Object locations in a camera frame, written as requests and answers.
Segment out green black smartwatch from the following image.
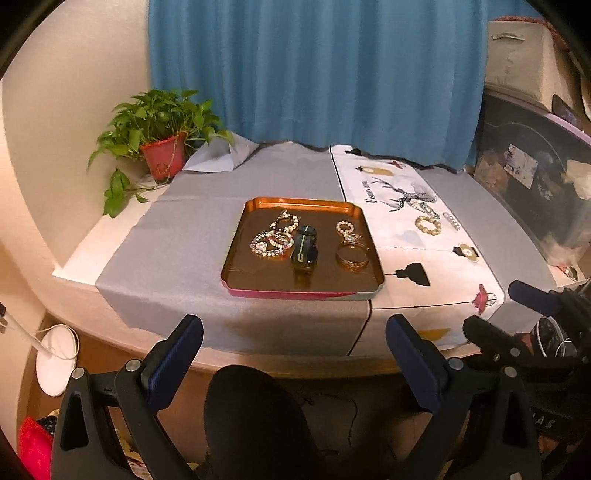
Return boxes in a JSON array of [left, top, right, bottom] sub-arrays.
[[290, 225, 320, 273]]

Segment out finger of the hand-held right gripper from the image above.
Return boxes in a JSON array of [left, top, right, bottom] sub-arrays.
[[508, 279, 591, 319], [463, 316, 532, 370]]

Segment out blue curtain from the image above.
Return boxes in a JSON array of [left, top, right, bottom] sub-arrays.
[[148, 0, 490, 169]]

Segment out beige fabric storage box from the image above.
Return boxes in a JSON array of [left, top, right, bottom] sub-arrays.
[[482, 18, 591, 112]]

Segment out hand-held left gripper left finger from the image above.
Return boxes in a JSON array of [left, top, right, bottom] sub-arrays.
[[51, 315, 204, 480]]

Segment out orange metal tray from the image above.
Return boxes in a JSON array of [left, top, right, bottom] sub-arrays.
[[220, 197, 386, 301]]

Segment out beige bead bracelet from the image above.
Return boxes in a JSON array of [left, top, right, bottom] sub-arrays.
[[268, 230, 295, 260], [414, 215, 443, 237]]

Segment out clear plastic storage bin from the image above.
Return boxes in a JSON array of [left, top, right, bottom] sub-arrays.
[[468, 88, 591, 268]]

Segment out red flower pot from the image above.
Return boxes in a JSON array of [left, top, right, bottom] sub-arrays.
[[140, 133, 188, 182]]

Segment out green pothos plant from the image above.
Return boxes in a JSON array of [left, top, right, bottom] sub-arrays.
[[88, 89, 236, 219]]

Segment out pearl bracelet with charm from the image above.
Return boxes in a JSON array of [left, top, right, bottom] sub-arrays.
[[335, 220, 363, 241]]

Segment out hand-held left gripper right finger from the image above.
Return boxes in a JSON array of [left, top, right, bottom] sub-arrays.
[[387, 315, 541, 480]]

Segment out grey white printed tablecloth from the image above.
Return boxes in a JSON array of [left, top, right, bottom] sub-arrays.
[[95, 138, 557, 356]]

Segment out red cloth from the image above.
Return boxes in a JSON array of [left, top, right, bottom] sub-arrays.
[[17, 415, 56, 480]]

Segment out white cable coil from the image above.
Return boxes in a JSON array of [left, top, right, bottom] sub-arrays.
[[536, 316, 575, 358]]

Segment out gold bangles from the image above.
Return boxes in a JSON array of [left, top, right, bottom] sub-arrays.
[[335, 241, 371, 273]]

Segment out white floor stand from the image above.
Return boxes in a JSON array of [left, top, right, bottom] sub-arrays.
[[0, 302, 80, 398]]

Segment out white bead bracelet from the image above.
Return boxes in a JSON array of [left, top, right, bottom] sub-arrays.
[[269, 210, 301, 234]]

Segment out clear crystal bead bracelet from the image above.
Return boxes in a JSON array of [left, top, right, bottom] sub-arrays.
[[249, 232, 278, 259]]

